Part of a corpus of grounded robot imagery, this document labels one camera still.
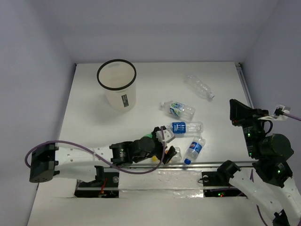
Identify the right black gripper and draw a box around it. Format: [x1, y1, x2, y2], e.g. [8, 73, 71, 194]
[228, 97, 268, 156]

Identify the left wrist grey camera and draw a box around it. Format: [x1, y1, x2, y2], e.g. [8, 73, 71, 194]
[156, 128, 175, 143]

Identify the aluminium rail front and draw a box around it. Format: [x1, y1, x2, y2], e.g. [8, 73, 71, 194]
[48, 154, 259, 170]

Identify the clear bottle green white label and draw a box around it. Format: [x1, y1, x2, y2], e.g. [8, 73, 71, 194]
[160, 101, 196, 121]

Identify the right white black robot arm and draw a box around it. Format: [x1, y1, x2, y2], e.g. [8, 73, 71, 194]
[199, 99, 301, 226]

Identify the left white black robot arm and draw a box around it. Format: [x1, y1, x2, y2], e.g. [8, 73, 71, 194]
[25, 126, 176, 186]

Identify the aluminium rail right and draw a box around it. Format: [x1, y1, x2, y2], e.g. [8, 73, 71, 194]
[235, 63, 253, 108]

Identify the white bin with black rim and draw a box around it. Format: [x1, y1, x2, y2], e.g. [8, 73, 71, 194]
[96, 59, 137, 112]

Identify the aluminium rail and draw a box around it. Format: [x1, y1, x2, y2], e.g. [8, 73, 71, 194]
[48, 154, 259, 170]
[235, 63, 253, 108]

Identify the clear bottle blue cap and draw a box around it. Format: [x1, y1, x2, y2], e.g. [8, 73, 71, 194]
[184, 136, 206, 165]

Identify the clear bottle dark blue label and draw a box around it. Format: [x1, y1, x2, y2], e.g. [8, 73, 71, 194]
[167, 121, 204, 137]

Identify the clear plastic bottle white cap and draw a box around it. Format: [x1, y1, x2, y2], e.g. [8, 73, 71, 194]
[184, 75, 215, 101]

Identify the clear bottle yellow cap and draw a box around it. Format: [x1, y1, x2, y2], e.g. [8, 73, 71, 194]
[151, 147, 182, 163]

